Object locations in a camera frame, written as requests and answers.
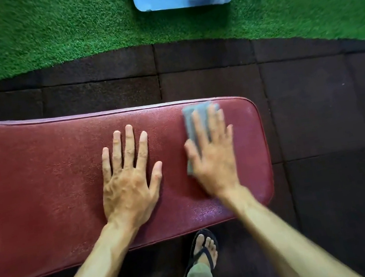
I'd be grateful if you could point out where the person's left hand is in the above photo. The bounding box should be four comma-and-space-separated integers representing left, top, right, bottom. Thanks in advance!
90, 119, 173, 235

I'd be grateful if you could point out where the person's right hand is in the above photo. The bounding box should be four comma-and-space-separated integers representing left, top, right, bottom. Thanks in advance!
177, 101, 246, 205

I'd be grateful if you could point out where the grey cleaning cloth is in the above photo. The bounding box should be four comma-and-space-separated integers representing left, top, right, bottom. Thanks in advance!
176, 99, 231, 177

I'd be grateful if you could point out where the red padded bench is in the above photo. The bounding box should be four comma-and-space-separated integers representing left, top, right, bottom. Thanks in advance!
0, 59, 288, 277

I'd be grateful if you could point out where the person's right forearm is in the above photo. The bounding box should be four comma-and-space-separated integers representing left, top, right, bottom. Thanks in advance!
218, 166, 362, 277

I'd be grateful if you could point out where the person's right foot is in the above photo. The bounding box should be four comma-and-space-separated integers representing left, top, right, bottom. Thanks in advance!
189, 231, 221, 270

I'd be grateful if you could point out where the black flip-flop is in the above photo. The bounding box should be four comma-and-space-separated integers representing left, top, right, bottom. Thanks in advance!
167, 226, 224, 277

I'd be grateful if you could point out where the green artificial turf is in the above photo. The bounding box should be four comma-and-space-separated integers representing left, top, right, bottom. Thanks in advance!
0, 0, 365, 110

